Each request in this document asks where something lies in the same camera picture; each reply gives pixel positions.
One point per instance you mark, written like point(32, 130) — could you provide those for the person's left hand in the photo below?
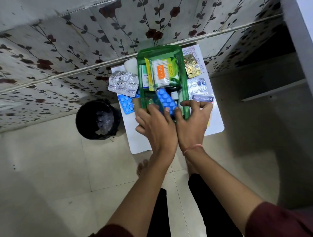
point(159, 134)

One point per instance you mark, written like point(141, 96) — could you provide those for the person's right hand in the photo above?
point(190, 127)

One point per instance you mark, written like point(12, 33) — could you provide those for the person's right thumb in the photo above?
point(178, 114)

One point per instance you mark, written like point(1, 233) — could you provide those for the person's left thumb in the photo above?
point(168, 113)

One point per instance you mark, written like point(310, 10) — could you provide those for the green transparent zip pouch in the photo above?
point(161, 52)

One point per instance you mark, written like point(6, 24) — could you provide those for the person's right forearm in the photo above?
point(220, 185)

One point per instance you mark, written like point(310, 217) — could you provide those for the person's left forearm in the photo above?
point(144, 190)

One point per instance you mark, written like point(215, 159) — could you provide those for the blue tablet blister pack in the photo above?
point(126, 104)
point(167, 99)

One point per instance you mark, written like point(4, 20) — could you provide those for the small white bottle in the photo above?
point(174, 95)

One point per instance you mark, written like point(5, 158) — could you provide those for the grey plaster strip packet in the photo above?
point(202, 98)

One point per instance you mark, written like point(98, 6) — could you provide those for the brown bandage roll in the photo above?
point(136, 103)

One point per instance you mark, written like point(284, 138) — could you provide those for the silver clear blister pack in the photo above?
point(197, 85)

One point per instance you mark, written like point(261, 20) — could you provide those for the cotton swab packet orange label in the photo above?
point(164, 72)

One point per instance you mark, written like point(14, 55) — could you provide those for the white green medicine box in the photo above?
point(145, 78)

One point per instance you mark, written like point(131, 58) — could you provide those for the yellow sachet strip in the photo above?
point(149, 75)

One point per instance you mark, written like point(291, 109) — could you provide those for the gold tablet blister pack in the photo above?
point(192, 66)

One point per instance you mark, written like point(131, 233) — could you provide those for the crumpled silver blister strip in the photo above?
point(123, 83)

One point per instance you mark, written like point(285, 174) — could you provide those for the white bandage roll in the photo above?
point(131, 66)

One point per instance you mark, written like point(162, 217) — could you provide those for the person's left foot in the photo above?
point(142, 168)

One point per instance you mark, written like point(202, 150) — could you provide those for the clear plastic bin liner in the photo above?
point(104, 122)

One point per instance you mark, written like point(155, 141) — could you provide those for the printed paper leaflet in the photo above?
point(192, 50)

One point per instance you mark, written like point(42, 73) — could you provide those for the black waste bin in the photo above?
point(85, 119)

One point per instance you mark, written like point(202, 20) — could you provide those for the black trousers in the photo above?
point(212, 207)

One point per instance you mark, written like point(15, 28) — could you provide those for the maroon left sleeve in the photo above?
point(115, 231)

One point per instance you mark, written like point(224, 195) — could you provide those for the maroon sleeve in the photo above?
point(115, 231)
point(281, 222)

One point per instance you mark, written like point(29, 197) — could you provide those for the white shelf unit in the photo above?
point(299, 31)

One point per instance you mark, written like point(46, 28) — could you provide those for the maroon right sleeve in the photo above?
point(281, 222)

